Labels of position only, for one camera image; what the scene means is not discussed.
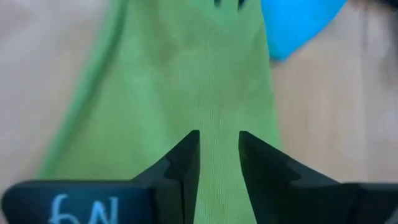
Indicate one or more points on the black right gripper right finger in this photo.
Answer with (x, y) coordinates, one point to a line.
(295, 199)

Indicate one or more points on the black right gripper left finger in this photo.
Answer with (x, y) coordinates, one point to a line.
(124, 202)

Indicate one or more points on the light blue microfiber towel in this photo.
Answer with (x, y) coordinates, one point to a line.
(295, 28)

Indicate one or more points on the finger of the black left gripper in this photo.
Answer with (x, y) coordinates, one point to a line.
(217, 3)
(241, 3)

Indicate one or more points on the green microfiber towel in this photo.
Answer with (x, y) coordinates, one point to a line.
(186, 77)

